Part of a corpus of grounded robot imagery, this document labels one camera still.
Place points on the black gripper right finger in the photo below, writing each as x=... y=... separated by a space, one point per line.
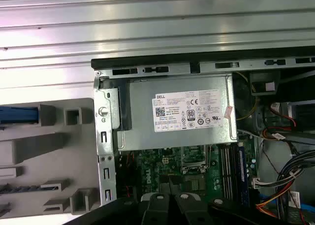
x=189 y=210

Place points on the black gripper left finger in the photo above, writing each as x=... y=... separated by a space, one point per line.
x=157 y=210

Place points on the hard disk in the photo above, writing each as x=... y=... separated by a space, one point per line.
x=17 y=114

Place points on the metal socket cover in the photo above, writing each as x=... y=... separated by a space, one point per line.
x=194 y=171

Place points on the green Dell motherboard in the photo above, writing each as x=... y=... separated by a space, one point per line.
x=152 y=161

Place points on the black RAM slot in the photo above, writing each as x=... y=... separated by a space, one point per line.
x=228 y=170
x=222 y=170
x=234 y=170

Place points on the RAM stick blue label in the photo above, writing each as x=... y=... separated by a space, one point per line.
x=242 y=175

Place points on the grey Dell power supply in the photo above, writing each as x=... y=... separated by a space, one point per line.
x=142 y=126

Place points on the grey parts rack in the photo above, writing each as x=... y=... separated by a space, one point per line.
x=49 y=161

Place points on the dark RAM stick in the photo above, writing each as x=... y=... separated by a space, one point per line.
x=17 y=189

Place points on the black open PC case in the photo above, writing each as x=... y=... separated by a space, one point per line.
x=172 y=68

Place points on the metal drive cage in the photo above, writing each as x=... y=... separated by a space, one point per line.
x=261 y=78

